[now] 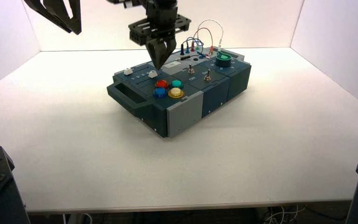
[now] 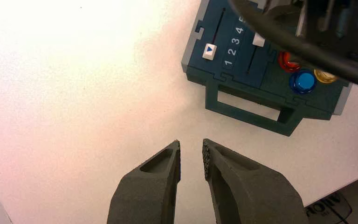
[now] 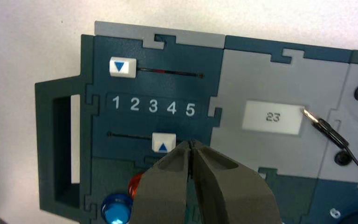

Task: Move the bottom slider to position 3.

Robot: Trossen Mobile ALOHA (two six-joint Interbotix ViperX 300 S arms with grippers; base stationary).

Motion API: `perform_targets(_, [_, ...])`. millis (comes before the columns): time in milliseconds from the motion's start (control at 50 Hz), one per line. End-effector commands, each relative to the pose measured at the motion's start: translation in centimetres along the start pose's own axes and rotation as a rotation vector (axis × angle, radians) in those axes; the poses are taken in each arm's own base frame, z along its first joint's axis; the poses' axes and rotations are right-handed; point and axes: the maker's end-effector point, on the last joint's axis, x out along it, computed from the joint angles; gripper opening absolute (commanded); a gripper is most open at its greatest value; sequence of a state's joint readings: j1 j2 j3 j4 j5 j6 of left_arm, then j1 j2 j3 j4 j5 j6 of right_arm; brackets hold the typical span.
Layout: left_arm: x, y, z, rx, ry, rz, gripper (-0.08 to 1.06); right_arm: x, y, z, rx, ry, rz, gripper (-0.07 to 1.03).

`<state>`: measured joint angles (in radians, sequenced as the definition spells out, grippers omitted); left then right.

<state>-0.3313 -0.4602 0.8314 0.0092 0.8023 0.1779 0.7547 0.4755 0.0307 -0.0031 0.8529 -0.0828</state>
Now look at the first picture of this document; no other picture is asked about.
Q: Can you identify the green rotary knob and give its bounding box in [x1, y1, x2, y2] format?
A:
[215, 51, 232, 68]

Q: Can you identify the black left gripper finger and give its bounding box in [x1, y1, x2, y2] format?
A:
[23, 0, 75, 34]
[69, 0, 83, 35]

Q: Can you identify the white cable under table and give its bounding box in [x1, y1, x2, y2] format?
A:
[62, 212, 94, 224]

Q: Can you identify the white jumper wire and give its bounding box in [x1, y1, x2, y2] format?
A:
[197, 20, 224, 52]

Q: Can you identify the blue jumper wire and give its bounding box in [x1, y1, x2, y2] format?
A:
[185, 37, 205, 59]

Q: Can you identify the red jumper wire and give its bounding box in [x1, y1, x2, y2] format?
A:
[191, 28, 214, 56]

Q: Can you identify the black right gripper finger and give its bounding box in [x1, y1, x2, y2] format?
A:
[161, 38, 177, 70]
[145, 39, 165, 70]

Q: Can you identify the tangled white cable bundle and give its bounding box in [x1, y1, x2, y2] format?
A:
[263, 205, 308, 224]

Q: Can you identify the blue round push button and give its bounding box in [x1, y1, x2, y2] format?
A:
[152, 88, 168, 99]

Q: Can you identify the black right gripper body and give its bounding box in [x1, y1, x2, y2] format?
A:
[128, 0, 192, 47]

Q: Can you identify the dark blue grey control box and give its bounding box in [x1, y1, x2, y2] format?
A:
[106, 46, 252, 138]

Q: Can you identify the yellow round push button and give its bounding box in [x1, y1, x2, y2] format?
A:
[168, 88, 185, 99]

